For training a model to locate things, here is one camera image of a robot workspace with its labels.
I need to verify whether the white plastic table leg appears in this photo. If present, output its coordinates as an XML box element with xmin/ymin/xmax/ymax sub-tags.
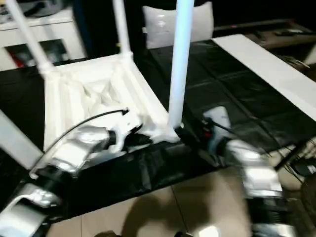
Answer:
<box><xmin>0</xmin><ymin>110</ymin><xmax>44</xmax><ymax>173</ymax></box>
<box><xmin>113</xmin><ymin>0</ymin><xmax>134</xmax><ymax>60</ymax></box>
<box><xmin>5</xmin><ymin>0</ymin><xmax>55</xmax><ymax>75</ymax></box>
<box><xmin>167</xmin><ymin>0</ymin><xmax>196</xmax><ymax>134</ymax></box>

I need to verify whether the white plastic table top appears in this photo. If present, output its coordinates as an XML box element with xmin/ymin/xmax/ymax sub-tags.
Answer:
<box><xmin>29</xmin><ymin>53</ymin><xmax>182</xmax><ymax>180</ymax></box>

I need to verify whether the black work mat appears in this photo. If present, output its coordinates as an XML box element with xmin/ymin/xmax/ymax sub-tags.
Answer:
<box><xmin>0</xmin><ymin>39</ymin><xmax>316</xmax><ymax>220</ymax></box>

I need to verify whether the black stand base bar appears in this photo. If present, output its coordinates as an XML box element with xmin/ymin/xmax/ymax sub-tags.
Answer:
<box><xmin>274</xmin><ymin>143</ymin><xmax>312</xmax><ymax>171</ymax></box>

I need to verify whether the white flat board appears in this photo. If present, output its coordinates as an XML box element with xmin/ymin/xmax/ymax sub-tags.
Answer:
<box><xmin>212</xmin><ymin>34</ymin><xmax>316</xmax><ymax>121</ymax></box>

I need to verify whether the grey cushion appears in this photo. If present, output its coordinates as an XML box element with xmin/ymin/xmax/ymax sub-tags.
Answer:
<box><xmin>142</xmin><ymin>1</ymin><xmax>214</xmax><ymax>49</ymax></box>

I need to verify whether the white glass-door cabinet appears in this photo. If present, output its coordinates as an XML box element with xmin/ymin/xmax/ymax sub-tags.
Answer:
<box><xmin>0</xmin><ymin>7</ymin><xmax>88</xmax><ymax>71</ymax></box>

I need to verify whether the small red box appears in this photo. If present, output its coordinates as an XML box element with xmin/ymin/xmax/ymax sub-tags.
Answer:
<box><xmin>8</xmin><ymin>49</ymin><xmax>23</xmax><ymax>67</ymax></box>

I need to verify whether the grey helmet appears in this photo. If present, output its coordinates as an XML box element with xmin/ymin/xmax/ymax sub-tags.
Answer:
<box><xmin>22</xmin><ymin>0</ymin><xmax>72</xmax><ymax>17</ymax></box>

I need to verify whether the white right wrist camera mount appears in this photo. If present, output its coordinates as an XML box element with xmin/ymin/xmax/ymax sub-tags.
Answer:
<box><xmin>202</xmin><ymin>106</ymin><xmax>232</xmax><ymax>158</ymax></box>

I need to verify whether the black left wrist camera cable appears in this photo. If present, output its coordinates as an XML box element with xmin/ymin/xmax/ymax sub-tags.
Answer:
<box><xmin>32</xmin><ymin>108</ymin><xmax>130</xmax><ymax>171</ymax></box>

